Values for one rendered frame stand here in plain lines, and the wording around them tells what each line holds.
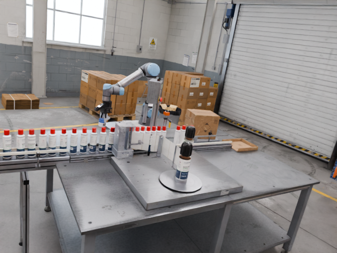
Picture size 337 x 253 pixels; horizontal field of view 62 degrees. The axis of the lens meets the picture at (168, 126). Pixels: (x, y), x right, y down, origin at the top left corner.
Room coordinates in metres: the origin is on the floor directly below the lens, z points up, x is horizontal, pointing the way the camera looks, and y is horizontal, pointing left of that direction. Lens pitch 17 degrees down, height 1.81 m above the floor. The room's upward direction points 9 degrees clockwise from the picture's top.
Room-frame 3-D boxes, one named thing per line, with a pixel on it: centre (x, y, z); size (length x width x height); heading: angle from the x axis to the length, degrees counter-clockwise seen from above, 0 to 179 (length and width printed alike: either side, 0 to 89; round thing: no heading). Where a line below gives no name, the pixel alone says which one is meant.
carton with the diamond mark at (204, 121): (3.02, -0.36, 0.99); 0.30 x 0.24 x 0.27; 111
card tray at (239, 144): (2.92, -0.81, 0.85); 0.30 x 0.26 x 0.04; 123
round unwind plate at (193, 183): (1.79, -0.15, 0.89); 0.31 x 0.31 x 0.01
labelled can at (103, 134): (2.09, 0.50, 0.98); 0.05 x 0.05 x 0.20
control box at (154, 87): (2.40, 0.17, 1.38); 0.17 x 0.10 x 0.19; 178
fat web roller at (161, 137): (2.15, 0.04, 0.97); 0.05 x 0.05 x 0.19
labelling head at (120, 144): (2.08, 0.34, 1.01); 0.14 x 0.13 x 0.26; 123
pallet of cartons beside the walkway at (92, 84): (6.19, 1.47, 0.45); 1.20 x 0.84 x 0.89; 45
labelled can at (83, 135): (2.00, 0.63, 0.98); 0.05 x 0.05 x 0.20
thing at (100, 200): (2.37, -0.13, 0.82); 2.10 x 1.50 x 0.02; 123
